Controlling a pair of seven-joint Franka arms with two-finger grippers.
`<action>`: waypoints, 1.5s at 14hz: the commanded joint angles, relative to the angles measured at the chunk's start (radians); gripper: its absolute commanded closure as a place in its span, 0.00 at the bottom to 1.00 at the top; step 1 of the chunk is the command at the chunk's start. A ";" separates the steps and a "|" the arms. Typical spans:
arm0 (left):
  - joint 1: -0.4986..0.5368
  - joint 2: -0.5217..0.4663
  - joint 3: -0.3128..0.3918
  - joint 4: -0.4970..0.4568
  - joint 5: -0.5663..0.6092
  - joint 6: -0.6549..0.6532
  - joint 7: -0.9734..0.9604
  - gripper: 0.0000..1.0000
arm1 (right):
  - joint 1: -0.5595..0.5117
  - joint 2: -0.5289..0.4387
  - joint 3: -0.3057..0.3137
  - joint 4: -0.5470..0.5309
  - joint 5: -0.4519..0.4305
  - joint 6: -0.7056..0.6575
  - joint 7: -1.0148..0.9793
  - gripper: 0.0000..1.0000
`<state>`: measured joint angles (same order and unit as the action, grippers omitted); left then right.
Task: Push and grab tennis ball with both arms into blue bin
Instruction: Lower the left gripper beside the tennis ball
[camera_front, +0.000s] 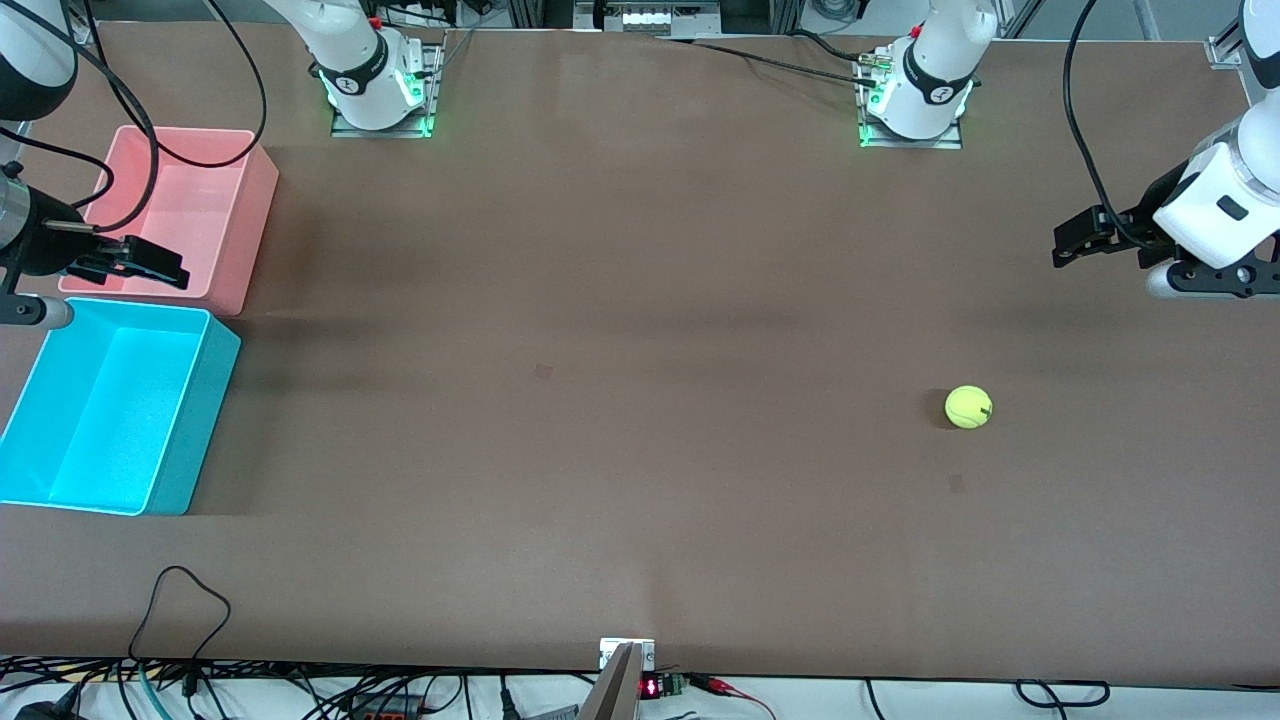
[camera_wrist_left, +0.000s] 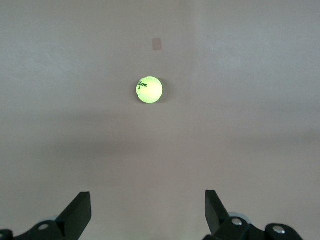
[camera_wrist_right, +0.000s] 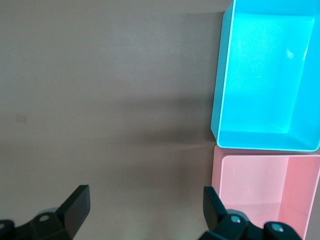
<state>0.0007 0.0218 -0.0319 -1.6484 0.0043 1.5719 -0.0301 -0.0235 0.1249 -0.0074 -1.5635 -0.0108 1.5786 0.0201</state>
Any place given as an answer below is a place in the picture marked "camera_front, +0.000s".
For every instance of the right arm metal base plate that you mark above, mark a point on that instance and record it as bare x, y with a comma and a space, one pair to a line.
430, 95

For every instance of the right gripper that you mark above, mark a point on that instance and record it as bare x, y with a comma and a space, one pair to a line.
42, 245

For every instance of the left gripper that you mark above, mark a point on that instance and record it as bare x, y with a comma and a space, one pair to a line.
1146, 229

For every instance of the yellow tennis ball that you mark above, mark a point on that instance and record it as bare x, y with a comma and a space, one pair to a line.
969, 408

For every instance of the aluminium frame light unit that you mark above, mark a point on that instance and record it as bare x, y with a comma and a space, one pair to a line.
648, 17

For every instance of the blue plastic bin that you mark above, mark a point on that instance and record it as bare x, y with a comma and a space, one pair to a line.
110, 420

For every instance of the pink plastic bin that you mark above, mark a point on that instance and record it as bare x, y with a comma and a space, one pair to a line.
210, 220

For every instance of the circuit board red display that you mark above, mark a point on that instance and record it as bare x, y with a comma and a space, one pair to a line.
662, 687

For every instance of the metal table corner bracket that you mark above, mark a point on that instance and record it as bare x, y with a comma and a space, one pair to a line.
1225, 52

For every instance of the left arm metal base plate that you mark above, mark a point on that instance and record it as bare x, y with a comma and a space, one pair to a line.
950, 140

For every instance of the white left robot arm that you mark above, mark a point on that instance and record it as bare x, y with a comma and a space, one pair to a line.
940, 60

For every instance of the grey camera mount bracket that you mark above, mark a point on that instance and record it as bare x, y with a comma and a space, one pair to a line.
622, 680

